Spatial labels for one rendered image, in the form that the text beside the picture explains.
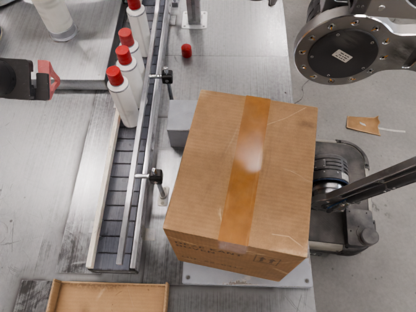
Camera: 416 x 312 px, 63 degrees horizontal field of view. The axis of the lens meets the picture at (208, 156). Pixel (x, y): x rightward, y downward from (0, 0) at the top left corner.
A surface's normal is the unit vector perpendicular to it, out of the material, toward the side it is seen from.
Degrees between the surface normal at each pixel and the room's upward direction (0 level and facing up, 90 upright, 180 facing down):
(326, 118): 0
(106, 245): 0
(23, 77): 39
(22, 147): 0
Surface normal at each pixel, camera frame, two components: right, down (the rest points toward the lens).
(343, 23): -0.12, 0.88
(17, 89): -0.10, 0.19
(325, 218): -0.02, -0.47
